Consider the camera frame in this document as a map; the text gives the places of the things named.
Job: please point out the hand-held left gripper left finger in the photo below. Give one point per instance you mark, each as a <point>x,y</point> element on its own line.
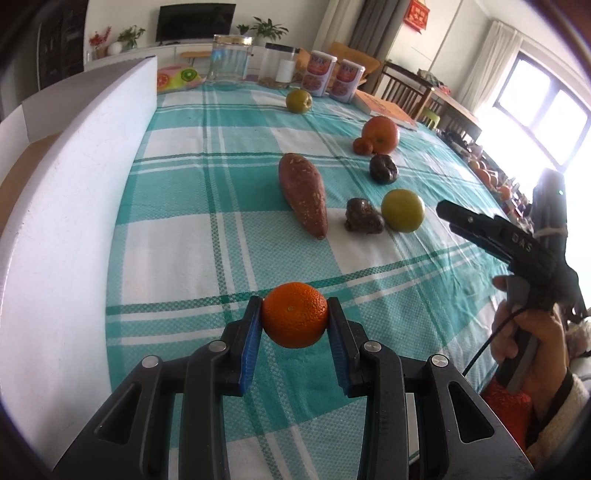
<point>251,344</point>

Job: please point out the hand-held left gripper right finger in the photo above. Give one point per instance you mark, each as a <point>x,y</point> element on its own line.
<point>339,353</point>

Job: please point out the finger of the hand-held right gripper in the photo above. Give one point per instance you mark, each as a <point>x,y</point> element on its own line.
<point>471,221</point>

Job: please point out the round orange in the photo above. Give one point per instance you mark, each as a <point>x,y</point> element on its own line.
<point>295,314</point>

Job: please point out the yellow-green pear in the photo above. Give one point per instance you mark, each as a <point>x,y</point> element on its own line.
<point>402,210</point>
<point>298,100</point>

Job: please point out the dark wrinkled passion fruit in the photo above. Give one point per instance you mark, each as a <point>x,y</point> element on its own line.
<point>364,217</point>
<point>383,168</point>

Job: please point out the large red-orange persimmon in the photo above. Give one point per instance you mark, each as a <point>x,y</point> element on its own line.
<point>380,134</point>

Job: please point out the small tangerine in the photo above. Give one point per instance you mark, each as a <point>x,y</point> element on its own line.
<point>362,146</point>

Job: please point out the reddish sweet potato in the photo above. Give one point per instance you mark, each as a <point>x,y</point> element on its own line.
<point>302,194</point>

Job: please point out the white cardboard box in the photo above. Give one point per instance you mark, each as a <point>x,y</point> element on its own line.
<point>69,207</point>

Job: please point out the person's right forearm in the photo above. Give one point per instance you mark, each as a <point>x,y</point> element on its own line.
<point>565,424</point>

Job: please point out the person's right hand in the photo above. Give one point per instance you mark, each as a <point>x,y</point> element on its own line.
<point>542,355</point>

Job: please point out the pile of oranges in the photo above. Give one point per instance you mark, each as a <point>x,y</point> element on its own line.
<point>485,174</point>

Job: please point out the teal checked tablecloth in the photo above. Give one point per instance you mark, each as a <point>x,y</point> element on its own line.
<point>207,258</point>

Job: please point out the green stool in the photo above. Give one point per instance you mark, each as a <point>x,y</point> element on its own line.
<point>431,117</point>

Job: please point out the bright framed window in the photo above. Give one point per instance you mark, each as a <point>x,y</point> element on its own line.
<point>545,115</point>

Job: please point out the orange cover book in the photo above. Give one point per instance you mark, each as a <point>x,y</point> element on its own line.
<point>383,108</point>

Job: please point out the dark wooden dining chair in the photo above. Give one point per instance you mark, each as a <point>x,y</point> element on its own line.
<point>401,85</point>

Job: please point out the red knitted cloth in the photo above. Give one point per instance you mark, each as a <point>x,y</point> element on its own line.
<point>505,410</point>

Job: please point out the white curtain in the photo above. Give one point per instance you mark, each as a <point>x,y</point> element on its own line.
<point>496,60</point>

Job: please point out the red label tin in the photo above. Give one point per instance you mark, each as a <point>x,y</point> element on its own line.
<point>318,74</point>
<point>346,81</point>

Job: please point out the yellow armchair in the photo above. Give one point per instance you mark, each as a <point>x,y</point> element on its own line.
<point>358,57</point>

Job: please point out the grey curtain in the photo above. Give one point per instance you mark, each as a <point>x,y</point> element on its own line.
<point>369,27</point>

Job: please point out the plastic jar with black lid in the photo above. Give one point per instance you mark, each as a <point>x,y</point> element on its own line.
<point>277,64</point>

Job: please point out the fruit print cushion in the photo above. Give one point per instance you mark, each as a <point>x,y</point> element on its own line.
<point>178,76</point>

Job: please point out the leafy green potted plant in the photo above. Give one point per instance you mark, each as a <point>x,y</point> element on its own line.
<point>270,27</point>

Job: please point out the clear glass jar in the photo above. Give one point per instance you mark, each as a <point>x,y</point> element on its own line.
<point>229,57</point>

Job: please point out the small wooden side table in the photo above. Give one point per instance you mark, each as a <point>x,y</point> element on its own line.
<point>196,54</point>

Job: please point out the small green potted plant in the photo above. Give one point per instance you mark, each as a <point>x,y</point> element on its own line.
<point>242,30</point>

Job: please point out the white television cabinet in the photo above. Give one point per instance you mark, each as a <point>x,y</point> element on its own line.
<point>147,50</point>

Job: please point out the black television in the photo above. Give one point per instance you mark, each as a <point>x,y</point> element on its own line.
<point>195,23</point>

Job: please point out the round white vase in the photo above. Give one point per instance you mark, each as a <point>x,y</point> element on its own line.
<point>114,47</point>

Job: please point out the bushy green potted plant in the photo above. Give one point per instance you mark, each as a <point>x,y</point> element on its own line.
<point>130,37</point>

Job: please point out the red flower bouquet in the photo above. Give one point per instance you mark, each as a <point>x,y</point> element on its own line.
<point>99,41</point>

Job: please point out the red wall decoration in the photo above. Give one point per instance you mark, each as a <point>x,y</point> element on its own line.
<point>418,14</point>

